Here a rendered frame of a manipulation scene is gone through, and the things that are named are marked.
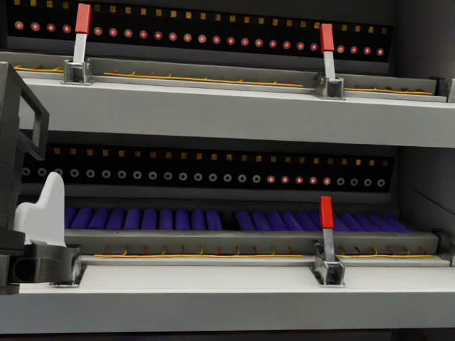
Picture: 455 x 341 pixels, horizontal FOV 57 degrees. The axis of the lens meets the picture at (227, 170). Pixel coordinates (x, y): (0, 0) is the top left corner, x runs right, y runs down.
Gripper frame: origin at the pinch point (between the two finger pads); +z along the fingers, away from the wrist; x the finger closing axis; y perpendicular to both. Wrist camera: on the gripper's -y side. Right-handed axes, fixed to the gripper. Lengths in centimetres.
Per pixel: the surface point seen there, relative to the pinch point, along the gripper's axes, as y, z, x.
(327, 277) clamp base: -0.7, 14.3, -25.2
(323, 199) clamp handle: 7.5, 15.5, -25.8
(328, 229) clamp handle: 4.3, 15.4, -26.1
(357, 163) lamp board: 14.8, 26.7, -35.2
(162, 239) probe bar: 3.3, 19.4, -8.3
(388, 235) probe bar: 4.2, 20.3, -35.5
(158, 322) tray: -5.0, 15.8, -8.3
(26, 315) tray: -4.2, 15.4, 3.9
